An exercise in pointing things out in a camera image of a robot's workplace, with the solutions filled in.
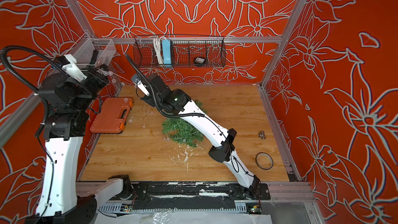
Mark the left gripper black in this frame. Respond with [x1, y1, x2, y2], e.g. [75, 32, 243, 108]
[75, 61, 110, 113]

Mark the small green christmas tree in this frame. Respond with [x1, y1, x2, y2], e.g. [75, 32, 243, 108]
[162, 118, 205, 147]

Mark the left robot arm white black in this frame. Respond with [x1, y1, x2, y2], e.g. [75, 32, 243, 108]
[1, 45, 133, 224]

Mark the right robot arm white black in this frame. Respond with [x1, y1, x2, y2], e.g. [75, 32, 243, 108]
[125, 55, 261, 195]

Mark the orange plastic tool case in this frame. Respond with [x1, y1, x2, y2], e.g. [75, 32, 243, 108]
[90, 97, 134, 134]

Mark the light blue box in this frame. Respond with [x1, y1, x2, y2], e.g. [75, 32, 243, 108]
[162, 39, 172, 67]

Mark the small black device in basket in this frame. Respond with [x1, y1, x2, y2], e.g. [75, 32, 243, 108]
[193, 57, 206, 67]

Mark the dark green handled tool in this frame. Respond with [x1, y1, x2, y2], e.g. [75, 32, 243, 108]
[89, 49, 99, 66]

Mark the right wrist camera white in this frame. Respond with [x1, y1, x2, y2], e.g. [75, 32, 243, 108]
[131, 74, 150, 96]

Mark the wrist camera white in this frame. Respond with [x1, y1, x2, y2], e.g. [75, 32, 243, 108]
[131, 74, 150, 96]
[54, 54, 87, 82]

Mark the clear acrylic wall bin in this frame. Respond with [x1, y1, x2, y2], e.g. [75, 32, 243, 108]
[63, 34, 116, 77]

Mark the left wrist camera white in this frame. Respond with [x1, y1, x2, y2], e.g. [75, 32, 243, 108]
[54, 54, 87, 82]

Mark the black wire wall basket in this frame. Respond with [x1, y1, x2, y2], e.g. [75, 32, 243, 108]
[133, 34, 227, 68]

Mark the white coiled cable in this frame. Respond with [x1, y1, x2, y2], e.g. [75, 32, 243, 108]
[152, 37, 164, 65]

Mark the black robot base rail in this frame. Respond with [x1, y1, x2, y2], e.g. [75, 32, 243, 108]
[105, 181, 271, 201]

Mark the tape roll ring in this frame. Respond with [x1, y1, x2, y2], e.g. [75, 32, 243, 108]
[255, 152, 274, 171]

